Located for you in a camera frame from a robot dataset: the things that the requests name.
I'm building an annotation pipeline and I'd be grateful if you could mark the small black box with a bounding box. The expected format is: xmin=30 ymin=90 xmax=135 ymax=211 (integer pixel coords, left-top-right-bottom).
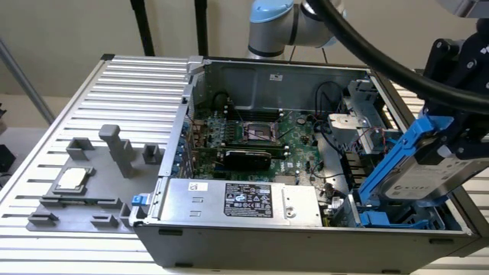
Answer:
xmin=0 ymin=144 xmax=18 ymax=173

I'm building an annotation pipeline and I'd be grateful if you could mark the thick black hose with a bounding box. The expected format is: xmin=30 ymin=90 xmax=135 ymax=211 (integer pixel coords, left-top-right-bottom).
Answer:
xmin=302 ymin=0 xmax=489 ymax=107

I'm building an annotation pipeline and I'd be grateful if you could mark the grey parts rack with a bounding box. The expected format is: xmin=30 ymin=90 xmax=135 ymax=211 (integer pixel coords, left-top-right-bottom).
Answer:
xmin=25 ymin=124 xmax=169 ymax=235

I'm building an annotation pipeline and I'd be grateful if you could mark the silver power supply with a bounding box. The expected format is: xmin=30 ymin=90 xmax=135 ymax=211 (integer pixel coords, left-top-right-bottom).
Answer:
xmin=153 ymin=177 xmax=323 ymax=229

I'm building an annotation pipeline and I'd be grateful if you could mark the green RAM stick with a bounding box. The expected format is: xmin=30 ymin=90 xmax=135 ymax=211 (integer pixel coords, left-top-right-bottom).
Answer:
xmin=57 ymin=199 xmax=99 ymax=207

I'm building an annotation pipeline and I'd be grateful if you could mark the empty blue disk carrier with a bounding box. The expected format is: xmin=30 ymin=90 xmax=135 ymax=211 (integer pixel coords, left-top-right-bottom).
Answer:
xmin=360 ymin=211 xmax=392 ymax=229

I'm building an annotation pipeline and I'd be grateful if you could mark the thin black wire loop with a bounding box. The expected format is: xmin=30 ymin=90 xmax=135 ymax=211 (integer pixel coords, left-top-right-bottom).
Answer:
xmin=311 ymin=162 xmax=331 ymax=180

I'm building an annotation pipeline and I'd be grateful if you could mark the open black PC case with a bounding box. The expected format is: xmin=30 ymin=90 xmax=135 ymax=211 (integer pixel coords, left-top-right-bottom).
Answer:
xmin=129 ymin=55 xmax=489 ymax=269

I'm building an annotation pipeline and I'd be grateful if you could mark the black cable loop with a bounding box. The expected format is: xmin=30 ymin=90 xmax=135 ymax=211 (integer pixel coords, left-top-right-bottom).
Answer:
xmin=315 ymin=81 xmax=346 ymax=116

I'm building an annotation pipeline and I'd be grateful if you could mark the thick short black cable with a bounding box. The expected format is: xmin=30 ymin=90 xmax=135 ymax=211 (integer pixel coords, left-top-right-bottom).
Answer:
xmin=212 ymin=91 xmax=231 ymax=113

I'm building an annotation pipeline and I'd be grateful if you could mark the grey metal pole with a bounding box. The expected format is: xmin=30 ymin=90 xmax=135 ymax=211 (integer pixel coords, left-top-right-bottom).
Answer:
xmin=0 ymin=37 xmax=55 ymax=124

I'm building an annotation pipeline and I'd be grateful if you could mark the black graphics card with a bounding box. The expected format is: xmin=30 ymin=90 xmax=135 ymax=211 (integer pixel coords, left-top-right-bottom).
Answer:
xmin=223 ymin=148 xmax=274 ymax=173

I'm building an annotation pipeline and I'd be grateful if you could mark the grey metal drive cage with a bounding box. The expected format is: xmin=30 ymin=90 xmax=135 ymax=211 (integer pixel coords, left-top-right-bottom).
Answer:
xmin=327 ymin=79 xmax=404 ymax=157

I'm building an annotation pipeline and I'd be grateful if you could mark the blue drive bay cage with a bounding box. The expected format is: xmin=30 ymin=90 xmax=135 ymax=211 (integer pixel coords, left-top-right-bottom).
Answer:
xmin=343 ymin=188 xmax=447 ymax=230

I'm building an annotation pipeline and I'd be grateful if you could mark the thin red black wire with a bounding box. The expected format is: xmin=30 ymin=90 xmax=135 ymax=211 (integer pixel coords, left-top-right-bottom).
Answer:
xmin=358 ymin=127 xmax=388 ymax=154

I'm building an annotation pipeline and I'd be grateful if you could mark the hard disk with blue carrier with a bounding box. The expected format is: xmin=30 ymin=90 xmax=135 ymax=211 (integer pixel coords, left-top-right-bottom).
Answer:
xmin=358 ymin=110 xmax=488 ymax=207

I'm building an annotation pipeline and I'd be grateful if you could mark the silver CPU chip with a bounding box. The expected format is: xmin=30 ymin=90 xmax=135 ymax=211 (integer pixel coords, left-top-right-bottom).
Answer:
xmin=55 ymin=168 xmax=97 ymax=193

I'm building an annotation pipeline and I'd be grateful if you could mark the CPU socket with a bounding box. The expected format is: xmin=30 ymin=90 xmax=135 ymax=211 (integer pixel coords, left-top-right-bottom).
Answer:
xmin=238 ymin=120 xmax=283 ymax=144

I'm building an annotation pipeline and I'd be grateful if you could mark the black stand pole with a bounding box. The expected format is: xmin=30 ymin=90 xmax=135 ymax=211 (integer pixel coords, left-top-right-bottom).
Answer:
xmin=129 ymin=0 xmax=158 ymax=57
xmin=194 ymin=0 xmax=211 ymax=57

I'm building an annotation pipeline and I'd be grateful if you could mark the green motherboard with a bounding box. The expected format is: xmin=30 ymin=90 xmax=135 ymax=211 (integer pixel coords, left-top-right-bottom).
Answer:
xmin=187 ymin=107 xmax=346 ymax=187

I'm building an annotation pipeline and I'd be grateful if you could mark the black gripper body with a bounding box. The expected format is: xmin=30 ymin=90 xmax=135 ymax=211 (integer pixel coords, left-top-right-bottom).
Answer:
xmin=458 ymin=17 xmax=489 ymax=85

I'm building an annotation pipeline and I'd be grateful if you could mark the dark object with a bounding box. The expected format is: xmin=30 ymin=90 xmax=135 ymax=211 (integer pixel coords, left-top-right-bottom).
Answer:
xmin=0 ymin=101 xmax=10 ymax=136

